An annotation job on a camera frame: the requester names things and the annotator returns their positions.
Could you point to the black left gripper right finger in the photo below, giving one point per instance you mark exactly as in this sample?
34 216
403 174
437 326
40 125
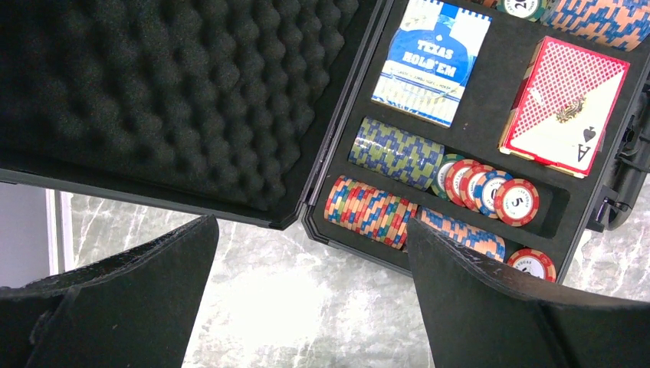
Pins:
479 312

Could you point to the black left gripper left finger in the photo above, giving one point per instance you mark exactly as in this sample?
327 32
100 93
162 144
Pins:
133 309

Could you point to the black poker chip case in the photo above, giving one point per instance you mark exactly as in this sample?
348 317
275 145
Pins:
247 110

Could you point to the red card deck box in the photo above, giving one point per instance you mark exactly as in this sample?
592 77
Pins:
560 113

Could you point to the blue white card deck box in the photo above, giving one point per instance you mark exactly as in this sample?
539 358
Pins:
430 60

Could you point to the grey chip stack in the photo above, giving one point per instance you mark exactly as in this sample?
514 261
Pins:
620 24

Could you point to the red white single chip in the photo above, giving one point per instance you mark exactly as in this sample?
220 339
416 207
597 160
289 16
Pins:
534 263

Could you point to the orange blue chip stack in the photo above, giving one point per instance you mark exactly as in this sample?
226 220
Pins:
470 236

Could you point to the red white loose chips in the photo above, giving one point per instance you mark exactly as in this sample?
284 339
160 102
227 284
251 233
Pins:
484 189

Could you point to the red yellow blue chip stack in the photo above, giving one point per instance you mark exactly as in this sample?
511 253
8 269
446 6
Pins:
369 211

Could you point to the green white single chip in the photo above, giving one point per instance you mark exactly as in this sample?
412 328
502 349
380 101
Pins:
531 10

